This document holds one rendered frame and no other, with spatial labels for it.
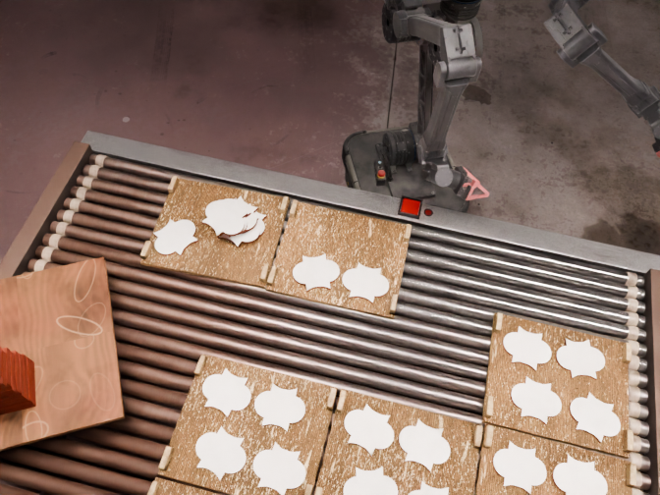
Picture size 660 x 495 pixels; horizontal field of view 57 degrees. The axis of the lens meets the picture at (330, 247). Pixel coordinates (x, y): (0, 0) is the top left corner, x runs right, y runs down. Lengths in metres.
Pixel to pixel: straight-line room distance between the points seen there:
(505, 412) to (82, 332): 1.22
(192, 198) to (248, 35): 2.15
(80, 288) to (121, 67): 2.33
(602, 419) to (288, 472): 0.90
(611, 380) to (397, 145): 1.52
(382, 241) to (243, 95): 1.94
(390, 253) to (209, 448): 0.82
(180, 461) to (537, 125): 2.84
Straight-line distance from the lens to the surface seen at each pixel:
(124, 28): 4.32
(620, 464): 1.96
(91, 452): 1.87
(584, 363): 2.01
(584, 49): 1.83
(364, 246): 2.02
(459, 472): 1.80
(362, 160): 3.13
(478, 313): 2.00
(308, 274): 1.94
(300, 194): 2.15
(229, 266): 1.98
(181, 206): 2.13
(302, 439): 1.77
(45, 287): 1.96
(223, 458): 1.76
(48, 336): 1.89
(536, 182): 3.58
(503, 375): 1.91
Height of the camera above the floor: 2.66
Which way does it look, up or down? 59 degrees down
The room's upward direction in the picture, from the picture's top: 4 degrees clockwise
